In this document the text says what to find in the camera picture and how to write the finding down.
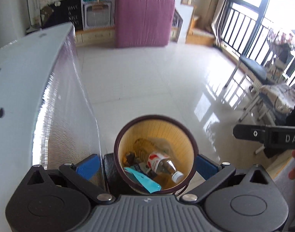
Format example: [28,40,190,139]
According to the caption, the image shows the flower basket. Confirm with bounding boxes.
[267,26,295,71]

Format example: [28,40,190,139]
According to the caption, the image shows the floral cushion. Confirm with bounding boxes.
[259,83,295,114]

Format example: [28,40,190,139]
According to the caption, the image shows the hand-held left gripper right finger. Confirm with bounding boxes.
[180,154,275,203]

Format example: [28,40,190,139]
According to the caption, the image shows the teal packet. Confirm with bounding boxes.
[124,167,162,194]

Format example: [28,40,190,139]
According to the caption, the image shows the white framed cabinet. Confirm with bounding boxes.
[82,0,114,31]

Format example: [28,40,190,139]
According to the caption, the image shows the wooden steps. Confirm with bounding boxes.
[185,16,216,46]

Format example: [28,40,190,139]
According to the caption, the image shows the clear plastic bottle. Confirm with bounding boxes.
[147,151,184,183]

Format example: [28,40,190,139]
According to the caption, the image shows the beige curtain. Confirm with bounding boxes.
[210,0,235,47]

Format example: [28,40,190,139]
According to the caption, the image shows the yellow trash bin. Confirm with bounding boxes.
[114,114,199,195]

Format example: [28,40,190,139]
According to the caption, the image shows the black chalkboard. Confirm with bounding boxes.
[40,0,85,29]

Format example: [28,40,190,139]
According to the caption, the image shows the window with black railing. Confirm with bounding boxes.
[220,0,295,78]

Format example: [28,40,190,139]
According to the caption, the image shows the pink mattress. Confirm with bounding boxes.
[115,0,176,48]

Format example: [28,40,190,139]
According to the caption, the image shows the low wooden drawer platform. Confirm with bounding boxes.
[75,26,118,47]

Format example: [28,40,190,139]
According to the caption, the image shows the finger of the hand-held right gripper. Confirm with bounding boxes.
[233,124,269,142]

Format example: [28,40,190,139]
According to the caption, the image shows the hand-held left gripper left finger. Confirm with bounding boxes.
[21,154,115,204]

